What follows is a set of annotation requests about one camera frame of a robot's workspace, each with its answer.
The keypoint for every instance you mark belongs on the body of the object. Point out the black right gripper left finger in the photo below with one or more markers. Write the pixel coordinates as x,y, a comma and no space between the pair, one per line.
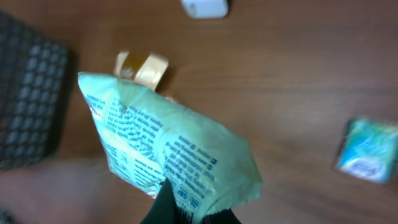
164,209

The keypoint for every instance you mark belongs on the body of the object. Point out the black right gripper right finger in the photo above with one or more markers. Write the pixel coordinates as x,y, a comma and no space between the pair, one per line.
223,217

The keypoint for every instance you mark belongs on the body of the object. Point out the teal wet wipes pack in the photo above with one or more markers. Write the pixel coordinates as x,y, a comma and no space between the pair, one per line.
149,139

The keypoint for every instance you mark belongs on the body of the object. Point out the brown Pantree mushroom bag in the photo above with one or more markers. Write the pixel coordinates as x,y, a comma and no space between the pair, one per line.
147,71

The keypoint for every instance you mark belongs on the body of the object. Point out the teal Kleenex tissue pack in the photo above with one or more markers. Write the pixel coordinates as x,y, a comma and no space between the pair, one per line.
369,150

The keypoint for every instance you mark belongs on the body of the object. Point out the white barcode scanner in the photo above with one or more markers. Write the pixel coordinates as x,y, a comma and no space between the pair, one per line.
206,9

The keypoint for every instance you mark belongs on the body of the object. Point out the grey plastic mesh basket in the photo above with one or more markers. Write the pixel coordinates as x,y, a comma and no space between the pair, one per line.
37,73

